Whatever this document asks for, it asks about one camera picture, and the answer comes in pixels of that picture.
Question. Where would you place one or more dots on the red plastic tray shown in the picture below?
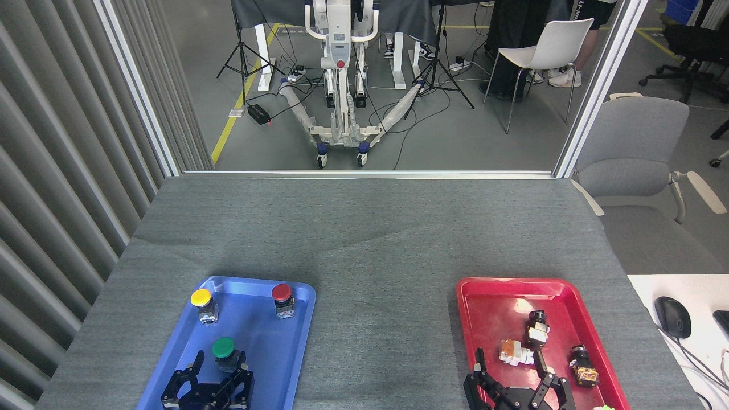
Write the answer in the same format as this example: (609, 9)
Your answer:
(501, 319)

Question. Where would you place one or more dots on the flat black device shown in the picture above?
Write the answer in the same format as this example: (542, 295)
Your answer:
(722, 322)

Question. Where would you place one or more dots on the black and orange switch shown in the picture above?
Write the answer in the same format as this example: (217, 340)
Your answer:
(584, 367)

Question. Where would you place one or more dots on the black office chair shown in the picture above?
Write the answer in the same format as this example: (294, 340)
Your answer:
(692, 42)

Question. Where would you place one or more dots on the person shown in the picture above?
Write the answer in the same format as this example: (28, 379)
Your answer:
(515, 34)
(589, 40)
(424, 52)

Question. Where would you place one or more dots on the grey office chair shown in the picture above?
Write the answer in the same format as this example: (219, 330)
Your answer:
(632, 148)

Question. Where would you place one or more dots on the black power box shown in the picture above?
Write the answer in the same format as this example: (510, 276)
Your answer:
(258, 114)

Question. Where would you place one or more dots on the blue bin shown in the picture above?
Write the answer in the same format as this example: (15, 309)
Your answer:
(680, 10)

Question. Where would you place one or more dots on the red push button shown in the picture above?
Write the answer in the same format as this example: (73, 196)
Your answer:
(282, 293)

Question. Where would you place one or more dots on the green push button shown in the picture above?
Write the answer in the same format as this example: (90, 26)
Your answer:
(223, 346)

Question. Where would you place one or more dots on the grey table cloth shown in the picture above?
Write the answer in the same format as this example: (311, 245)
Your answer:
(370, 239)

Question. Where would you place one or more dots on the white plastic chair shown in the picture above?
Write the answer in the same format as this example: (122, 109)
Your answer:
(555, 45)

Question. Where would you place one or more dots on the white and orange switch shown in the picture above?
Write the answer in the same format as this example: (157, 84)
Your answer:
(511, 352)

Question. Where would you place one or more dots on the silver post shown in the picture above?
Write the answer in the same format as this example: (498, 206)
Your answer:
(139, 91)
(598, 91)

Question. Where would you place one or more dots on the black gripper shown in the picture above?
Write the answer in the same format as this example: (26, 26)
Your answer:
(212, 396)
(517, 397)

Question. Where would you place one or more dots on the black and white switch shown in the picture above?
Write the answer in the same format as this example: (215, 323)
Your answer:
(536, 330)

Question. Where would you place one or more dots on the white stand on wheels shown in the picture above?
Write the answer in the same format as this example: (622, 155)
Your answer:
(339, 57)

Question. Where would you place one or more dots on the yellow push button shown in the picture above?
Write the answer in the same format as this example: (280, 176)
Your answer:
(202, 299)

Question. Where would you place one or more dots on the blue plastic tray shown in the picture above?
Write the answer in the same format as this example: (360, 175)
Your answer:
(262, 347)

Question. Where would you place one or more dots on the white desk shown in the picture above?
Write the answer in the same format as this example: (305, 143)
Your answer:
(689, 290)

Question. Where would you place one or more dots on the black tripod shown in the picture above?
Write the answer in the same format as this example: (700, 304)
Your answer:
(437, 62)
(244, 57)

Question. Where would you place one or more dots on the white power strip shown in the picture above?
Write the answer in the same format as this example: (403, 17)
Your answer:
(296, 74)
(461, 64)

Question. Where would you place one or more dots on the black computer mouse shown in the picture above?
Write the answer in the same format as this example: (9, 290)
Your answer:
(672, 316)

